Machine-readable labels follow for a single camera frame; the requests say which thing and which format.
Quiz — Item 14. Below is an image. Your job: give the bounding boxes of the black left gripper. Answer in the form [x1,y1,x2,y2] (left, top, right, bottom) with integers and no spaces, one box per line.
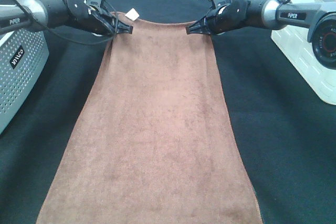
[63,0,133,35]

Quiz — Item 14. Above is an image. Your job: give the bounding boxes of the white plastic storage bin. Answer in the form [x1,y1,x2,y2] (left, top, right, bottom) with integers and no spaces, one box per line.
[271,0,335,105]

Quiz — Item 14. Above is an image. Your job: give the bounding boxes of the brown microfibre towel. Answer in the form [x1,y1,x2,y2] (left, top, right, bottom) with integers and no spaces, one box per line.
[37,19,262,223]

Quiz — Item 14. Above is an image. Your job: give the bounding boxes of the grey perforated laundry basket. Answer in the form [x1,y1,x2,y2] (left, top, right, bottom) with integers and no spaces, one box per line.
[0,0,50,134]

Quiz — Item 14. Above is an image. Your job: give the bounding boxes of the black cloth table cover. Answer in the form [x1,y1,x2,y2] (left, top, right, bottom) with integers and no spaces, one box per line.
[1,0,335,223]

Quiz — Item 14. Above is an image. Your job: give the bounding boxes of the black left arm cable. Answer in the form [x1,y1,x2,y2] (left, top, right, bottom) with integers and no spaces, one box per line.
[0,0,118,46]

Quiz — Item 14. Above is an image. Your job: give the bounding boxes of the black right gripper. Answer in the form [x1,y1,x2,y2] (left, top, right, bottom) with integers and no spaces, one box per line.
[186,0,249,35]

